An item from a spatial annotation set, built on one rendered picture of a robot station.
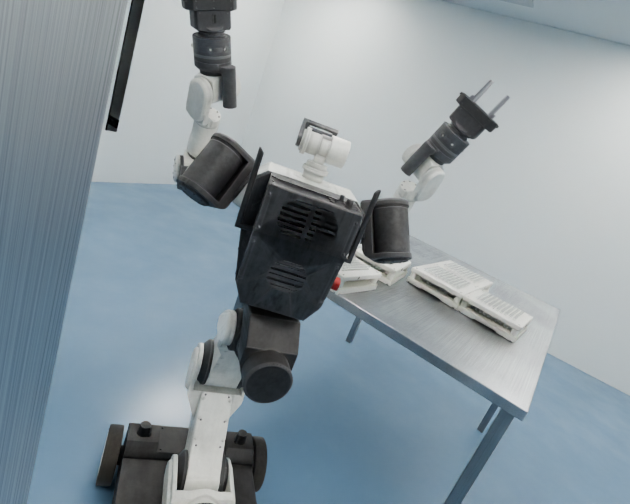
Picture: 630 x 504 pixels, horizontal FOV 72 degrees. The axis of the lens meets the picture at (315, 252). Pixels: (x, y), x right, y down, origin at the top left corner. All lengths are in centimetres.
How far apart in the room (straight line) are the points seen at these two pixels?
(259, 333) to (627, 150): 438
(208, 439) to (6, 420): 124
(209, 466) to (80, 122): 137
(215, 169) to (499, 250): 425
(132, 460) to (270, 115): 497
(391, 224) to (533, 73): 416
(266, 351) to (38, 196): 83
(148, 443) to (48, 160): 156
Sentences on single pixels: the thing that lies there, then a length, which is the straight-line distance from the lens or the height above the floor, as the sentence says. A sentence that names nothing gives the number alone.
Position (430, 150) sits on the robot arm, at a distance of 117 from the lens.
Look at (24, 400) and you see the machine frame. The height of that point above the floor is 125.
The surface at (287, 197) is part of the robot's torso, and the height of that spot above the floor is 127.
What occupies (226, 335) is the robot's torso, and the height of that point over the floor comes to 86.
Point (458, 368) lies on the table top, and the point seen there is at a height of 90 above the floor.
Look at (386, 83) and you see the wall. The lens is 540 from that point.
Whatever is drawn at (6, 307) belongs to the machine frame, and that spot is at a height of 131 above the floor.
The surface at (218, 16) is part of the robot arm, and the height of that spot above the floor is 155.
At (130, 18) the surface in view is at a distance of 23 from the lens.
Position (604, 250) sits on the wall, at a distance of 500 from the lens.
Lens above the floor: 145
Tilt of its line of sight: 17 degrees down
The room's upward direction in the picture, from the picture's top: 21 degrees clockwise
